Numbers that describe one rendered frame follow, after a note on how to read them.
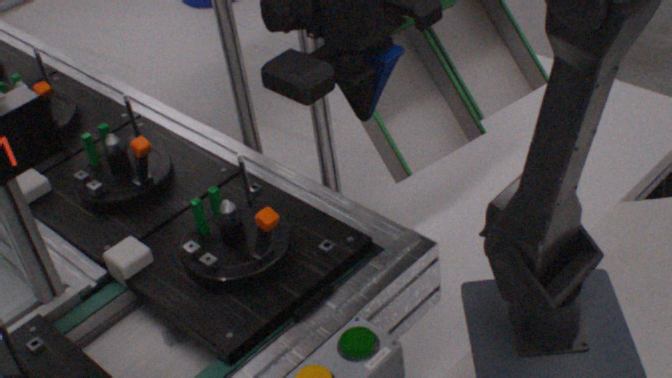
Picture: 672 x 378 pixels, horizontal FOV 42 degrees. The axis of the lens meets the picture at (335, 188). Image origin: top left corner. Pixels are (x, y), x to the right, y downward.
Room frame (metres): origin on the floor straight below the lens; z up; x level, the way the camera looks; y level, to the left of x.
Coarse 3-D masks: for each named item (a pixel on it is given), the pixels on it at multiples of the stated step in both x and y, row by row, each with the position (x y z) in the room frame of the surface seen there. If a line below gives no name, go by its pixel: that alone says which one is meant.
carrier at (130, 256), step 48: (240, 192) 0.95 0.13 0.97; (144, 240) 0.88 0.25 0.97; (192, 240) 0.85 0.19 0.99; (240, 240) 0.82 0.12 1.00; (288, 240) 0.82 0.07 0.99; (336, 240) 0.83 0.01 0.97; (144, 288) 0.79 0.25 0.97; (192, 288) 0.78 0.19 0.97; (240, 288) 0.76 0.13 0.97; (288, 288) 0.75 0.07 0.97; (192, 336) 0.72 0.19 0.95; (240, 336) 0.69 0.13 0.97
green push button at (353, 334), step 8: (352, 328) 0.67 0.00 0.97; (360, 328) 0.67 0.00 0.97; (344, 336) 0.66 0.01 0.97; (352, 336) 0.66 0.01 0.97; (360, 336) 0.66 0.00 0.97; (368, 336) 0.66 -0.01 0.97; (344, 344) 0.65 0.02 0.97; (352, 344) 0.65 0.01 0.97; (360, 344) 0.65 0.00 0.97; (368, 344) 0.65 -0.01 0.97; (376, 344) 0.65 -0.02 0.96; (344, 352) 0.65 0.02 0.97; (352, 352) 0.64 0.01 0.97; (360, 352) 0.64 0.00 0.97; (368, 352) 0.64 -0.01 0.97
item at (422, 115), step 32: (416, 32) 1.04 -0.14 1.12; (416, 64) 1.03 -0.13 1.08; (384, 96) 0.99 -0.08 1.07; (416, 96) 1.00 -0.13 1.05; (448, 96) 0.99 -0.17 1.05; (384, 128) 0.91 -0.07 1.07; (416, 128) 0.96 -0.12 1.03; (448, 128) 0.97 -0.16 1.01; (480, 128) 0.94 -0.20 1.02; (384, 160) 0.92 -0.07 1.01; (416, 160) 0.92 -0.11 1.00
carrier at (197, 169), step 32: (128, 96) 1.08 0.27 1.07; (128, 128) 1.16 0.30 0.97; (160, 128) 1.14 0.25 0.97; (96, 160) 1.04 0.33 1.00; (128, 160) 1.02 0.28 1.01; (160, 160) 1.03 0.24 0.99; (192, 160) 1.05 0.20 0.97; (224, 160) 1.03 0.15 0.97; (32, 192) 1.01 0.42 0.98; (64, 192) 1.01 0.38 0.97; (96, 192) 0.96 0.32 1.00; (128, 192) 0.97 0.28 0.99; (160, 192) 0.97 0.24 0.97; (192, 192) 0.97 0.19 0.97; (64, 224) 0.94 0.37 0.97; (96, 224) 0.93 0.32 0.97; (128, 224) 0.92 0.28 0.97; (160, 224) 0.91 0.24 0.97; (96, 256) 0.87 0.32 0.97
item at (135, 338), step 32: (64, 288) 0.83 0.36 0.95; (64, 320) 0.78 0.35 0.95; (96, 320) 0.79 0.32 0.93; (128, 320) 0.80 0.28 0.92; (160, 320) 0.79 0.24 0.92; (288, 320) 0.73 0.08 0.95; (96, 352) 0.75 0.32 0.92; (128, 352) 0.74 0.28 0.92; (160, 352) 0.73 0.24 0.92; (192, 352) 0.73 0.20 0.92; (256, 352) 0.69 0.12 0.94
